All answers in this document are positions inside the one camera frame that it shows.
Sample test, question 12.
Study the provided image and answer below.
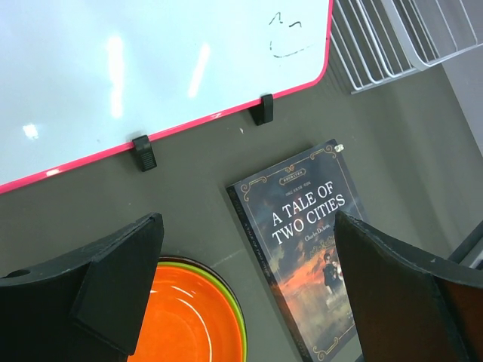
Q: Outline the black whiteboard stand foot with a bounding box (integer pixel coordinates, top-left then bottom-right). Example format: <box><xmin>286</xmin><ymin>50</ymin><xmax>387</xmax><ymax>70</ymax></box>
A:
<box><xmin>132</xmin><ymin>135</ymin><xmax>157</xmax><ymax>172</ymax></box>
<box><xmin>249</xmin><ymin>94</ymin><xmax>274</xmax><ymax>126</ymax></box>

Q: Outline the orange plate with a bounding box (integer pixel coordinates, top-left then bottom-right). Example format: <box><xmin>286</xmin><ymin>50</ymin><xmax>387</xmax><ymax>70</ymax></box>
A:
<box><xmin>128</xmin><ymin>263</ymin><xmax>243</xmax><ymax>361</ymax></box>

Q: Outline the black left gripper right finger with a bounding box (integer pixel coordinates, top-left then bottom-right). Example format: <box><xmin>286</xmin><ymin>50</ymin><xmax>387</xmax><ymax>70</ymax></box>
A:
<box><xmin>334</xmin><ymin>211</ymin><xmax>482</xmax><ymax>361</ymax></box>

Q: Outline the aluminium frame rail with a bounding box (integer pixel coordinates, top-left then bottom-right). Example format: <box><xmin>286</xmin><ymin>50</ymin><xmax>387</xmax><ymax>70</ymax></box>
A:
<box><xmin>448</xmin><ymin>222</ymin><xmax>483</xmax><ymax>271</ymax></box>

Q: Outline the red floral plate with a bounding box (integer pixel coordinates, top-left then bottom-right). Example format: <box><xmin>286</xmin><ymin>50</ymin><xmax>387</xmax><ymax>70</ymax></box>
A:
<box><xmin>158</xmin><ymin>255</ymin><xmax>229</xmax><ymax>289</ymax></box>

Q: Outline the Tale of Two Cities book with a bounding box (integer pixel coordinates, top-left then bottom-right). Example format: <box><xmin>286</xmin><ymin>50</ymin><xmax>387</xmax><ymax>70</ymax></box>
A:
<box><xmin>227</xmin><ymin>140</ymin><xmax>367</xmax><ymax>361</ymax></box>

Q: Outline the white wire dish rack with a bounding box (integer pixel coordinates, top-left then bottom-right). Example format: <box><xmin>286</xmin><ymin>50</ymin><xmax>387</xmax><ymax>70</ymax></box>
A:
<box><xmin>331</xmin><ymin>1</ymin><xmax>482</xmax><ymax>94</ymax></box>

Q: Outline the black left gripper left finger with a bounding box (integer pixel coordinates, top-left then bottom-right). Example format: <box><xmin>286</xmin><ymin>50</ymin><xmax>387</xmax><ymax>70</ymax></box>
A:
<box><xmin>1</xmin><ymin>213</ymin><xmax>164</xmax><ymax>361</ymax></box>

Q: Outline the pink framed whiteboard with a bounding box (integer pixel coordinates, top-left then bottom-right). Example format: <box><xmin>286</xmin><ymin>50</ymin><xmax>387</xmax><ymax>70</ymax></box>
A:
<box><xmin>1</xmin><ymin>1</ymin><xmax>333</xmax><ymax>192</ymax></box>

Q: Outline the lime green plate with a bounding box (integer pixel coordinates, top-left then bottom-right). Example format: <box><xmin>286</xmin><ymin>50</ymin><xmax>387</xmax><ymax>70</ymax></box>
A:
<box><xmin>156</xmin><ymin>262</ymin><xmax>248</xmax><ymax>362</ymax></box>

